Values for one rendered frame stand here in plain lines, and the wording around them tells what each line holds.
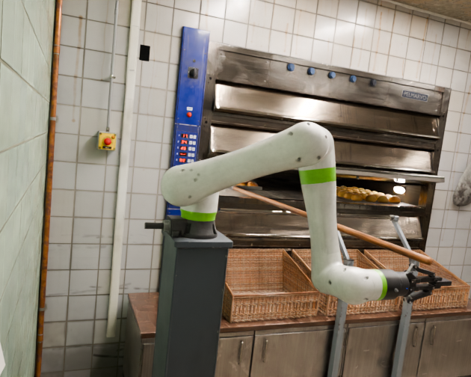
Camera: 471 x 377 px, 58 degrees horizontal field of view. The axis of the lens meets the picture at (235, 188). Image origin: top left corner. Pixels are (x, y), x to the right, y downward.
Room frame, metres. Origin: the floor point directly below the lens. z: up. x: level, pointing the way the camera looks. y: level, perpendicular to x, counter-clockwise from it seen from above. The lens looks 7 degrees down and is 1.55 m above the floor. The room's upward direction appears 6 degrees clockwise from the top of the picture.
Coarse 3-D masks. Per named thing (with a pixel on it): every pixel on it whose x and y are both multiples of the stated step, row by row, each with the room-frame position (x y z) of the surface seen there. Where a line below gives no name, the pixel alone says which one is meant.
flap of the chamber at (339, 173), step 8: (296, 168) 2.66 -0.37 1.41; (336, 176) 2.94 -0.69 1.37; (344, 176) 2.92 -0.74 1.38; (352, 176) 2.90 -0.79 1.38; (360, 176) 2.89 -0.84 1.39; (368, 176) 2.87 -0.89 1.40; (376, 176) 2.89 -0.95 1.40; (384, 176) 2.92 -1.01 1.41; (392, 176) 2.95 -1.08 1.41; (400, 176) 2.97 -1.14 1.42; (408, 176) 3.00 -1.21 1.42
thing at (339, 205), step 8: (224, 200) 2.65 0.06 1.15; (232, 200) 2.67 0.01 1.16; (240, 200) 2.69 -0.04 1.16; (248, 200) 2.71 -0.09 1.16; (256, 200) 2.73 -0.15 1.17; (280, 200) 2.79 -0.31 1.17; (288, 200) 2.82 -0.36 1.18; (296, 200) 2.84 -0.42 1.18; (336, 208) 2.96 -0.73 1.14; (344, 208) 2.99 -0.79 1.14; (352, 208) 3.01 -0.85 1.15; (360, 208) 3.04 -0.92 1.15; (368, 208) 3.06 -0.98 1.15; (376, 208) 3.09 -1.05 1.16; (384, 208) 3.12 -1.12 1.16; (392, 208) 3.15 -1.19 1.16; (400, 208) 3.17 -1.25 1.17; (408, 208) 3.20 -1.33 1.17; (416, 208) 3.23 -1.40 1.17; (424, 208) 3.26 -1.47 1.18
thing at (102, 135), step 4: (100, 132) 2.29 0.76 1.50; (104, 132) 2.30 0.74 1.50; (108, 132) 2.31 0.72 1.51; (112, 132) 2.32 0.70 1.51; (100, 136) 2.29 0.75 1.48; (104, 136) 2.30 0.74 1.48; (108, 136) 2.31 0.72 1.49; (116, 136) 2.32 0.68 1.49; (100, 140) 2.29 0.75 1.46; (112, 140) 2.31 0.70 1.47; (116, 140) 2.32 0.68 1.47; (100, 144) 2.29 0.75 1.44; (104, 144) 2.30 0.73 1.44; (112, 144) 2.32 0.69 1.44; (116, 144) 2.33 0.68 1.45; (96, 148) 2.33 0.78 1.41; (100, 148) 2.29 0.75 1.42; (104, 148) 2.30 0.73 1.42; (108, 148) 2.31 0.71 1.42; (112, 148) 2.32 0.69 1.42; (116, 148) 2.33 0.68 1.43
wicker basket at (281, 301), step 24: (240, 264) 2.64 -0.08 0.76; (264, 264) 2.71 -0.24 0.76; (240, 288) 2.60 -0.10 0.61; (264, 288) 2.67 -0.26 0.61; (288, 288) 2.66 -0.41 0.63; (312, 288) 2.42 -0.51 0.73; (240, 312) 2.29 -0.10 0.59; (264, 312) 2.23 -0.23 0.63; (288, 312) 2.29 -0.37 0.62; (312, 312) 2.35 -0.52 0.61
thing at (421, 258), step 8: (248, 192) 2.81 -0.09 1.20; (264, 200) 2.61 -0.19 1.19; (272, 200) 2.52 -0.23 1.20; (288, 208) 2.35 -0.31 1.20; (304, 216) 2.20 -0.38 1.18; (344, 232) 1.91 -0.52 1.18; (352, 232) 1.86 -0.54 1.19; (360, 232) 1.83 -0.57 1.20; (368, 240) 1.77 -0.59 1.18; (376, 240) 1.73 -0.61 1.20; (392, 248) 1.64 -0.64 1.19; (400, 248) 1.61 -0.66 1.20; (408, 256) 1.57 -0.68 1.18; (416, 256) 1.54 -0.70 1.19; (424, 256) 1.52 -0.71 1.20
